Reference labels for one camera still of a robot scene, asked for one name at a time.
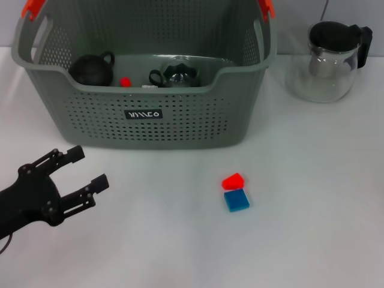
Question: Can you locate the blue square building block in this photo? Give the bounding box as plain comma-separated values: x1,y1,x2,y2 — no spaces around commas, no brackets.
223,188,250,213

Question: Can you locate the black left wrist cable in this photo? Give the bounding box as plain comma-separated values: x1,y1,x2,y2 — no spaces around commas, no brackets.
0,233,13,255

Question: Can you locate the grey perforated storage basket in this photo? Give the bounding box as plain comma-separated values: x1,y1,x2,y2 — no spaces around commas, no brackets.
11,0,278,151

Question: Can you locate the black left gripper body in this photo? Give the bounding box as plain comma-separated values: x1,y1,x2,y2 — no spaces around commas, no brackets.
0,164,64,238

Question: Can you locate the black pitcher lid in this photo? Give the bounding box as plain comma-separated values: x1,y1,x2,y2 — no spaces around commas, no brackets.
308,21,361,54

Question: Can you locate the glass pitcher with black handle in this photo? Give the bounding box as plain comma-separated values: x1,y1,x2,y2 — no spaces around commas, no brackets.
284,20,374,104

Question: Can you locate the red slanted building block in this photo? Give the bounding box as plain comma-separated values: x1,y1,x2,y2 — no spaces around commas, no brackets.
221,172,245,190

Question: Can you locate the black round teapot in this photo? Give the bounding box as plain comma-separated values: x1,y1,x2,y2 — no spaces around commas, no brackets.
68,51,116,88

